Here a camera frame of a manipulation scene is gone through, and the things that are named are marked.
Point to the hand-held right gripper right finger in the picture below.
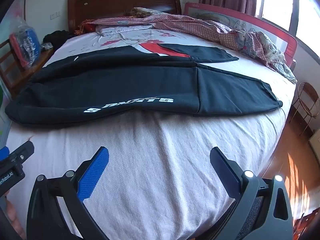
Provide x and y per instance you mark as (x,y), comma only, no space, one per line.
(223,172)

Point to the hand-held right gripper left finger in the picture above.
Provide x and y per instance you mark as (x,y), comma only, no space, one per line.
(96,172)

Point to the black pants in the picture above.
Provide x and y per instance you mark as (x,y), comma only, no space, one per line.
(112,85)

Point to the bed with floral white sheet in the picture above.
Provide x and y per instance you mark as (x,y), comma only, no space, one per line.
(162,155)

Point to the wooden chair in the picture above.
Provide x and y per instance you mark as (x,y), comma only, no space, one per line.
(15,75)

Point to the white cabinet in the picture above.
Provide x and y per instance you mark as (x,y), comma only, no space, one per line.
(315,143)

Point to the plastic bag of clothes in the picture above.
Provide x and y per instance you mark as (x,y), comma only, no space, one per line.
(26,42)

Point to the black clothes heap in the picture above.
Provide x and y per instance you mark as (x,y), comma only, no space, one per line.
(56,37)

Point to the patterned white pillow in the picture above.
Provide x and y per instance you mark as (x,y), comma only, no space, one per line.
(120,30)

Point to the red fringed cushion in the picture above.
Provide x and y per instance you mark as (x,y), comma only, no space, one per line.
(87,27)

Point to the pink checked quilt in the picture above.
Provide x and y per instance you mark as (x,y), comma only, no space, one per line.
(195,27)

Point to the wooden headboard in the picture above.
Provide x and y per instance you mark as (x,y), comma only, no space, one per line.
(112,5)

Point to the window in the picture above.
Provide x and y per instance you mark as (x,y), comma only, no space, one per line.
(282,2)

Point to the wall socket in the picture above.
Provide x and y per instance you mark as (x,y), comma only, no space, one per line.
(54,15)

